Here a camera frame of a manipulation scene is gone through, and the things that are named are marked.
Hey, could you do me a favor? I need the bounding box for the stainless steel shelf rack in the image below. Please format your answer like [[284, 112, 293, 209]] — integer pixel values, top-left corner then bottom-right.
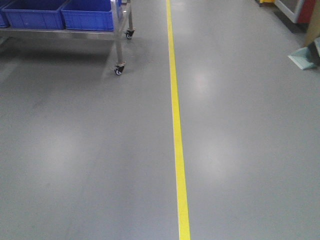
[[0, 0, 135, 65]]

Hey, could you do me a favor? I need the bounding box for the black caster wheel front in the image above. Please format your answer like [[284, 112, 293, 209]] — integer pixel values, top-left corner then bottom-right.
[[113, 65, 125, 76]]

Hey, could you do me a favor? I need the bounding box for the black caster wheel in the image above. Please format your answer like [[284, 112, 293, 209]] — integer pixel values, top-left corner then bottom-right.
[[113, 65, 125, 76], [125, 29, 135, 40]]

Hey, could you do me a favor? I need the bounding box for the black caster wheel rear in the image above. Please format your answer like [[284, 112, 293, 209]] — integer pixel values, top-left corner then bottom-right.
[[125, 29, 135, 40]]

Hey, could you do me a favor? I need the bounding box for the yellow floor line tape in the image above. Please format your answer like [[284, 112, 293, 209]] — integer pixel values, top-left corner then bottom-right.
[[166, 0, 192, 240]]

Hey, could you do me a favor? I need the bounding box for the blue plastic bin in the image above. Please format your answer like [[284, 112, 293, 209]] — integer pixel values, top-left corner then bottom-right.
[[2, 0, 68, 30], [61, 0, 114, 32]]

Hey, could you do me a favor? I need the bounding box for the teal dustpan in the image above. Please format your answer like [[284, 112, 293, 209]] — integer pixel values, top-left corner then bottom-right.
[[288, 37, 320, 70]]

